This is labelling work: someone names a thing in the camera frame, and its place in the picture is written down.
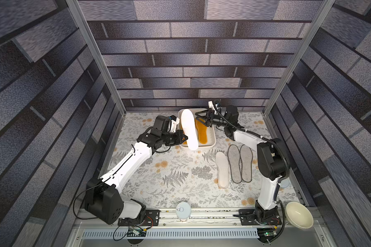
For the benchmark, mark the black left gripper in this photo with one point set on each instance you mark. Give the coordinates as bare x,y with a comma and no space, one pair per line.
179,136

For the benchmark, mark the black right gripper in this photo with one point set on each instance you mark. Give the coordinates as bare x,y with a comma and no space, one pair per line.
210,118

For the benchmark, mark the white insole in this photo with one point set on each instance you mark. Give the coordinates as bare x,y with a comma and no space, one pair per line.
222,169
188,125

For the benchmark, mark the grey insole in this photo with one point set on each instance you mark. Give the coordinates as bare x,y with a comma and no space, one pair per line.
246,155
233,154

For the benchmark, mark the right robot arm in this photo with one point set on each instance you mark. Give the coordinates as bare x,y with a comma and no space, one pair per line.
272,161

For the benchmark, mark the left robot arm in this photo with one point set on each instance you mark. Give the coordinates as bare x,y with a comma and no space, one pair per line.
103,195

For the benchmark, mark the white plastic storage box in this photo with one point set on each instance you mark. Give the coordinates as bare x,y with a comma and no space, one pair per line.
210,134

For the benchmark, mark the floral patterned table mat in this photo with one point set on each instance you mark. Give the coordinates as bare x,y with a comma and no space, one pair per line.
178,175

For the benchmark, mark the round tin can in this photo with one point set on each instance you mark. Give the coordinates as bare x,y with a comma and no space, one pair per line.
285,183

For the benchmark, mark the cream ceramic bowl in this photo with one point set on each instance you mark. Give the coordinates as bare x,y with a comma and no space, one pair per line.
298,215

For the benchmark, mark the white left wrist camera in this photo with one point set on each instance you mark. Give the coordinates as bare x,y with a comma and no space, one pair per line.
175,121

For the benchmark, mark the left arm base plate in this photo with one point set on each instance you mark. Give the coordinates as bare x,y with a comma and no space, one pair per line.
147,218

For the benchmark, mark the aluminium front rail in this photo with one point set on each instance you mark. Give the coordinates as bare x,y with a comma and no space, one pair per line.
199,218

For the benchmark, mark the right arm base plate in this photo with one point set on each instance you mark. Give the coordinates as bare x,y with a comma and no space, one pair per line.
248,217

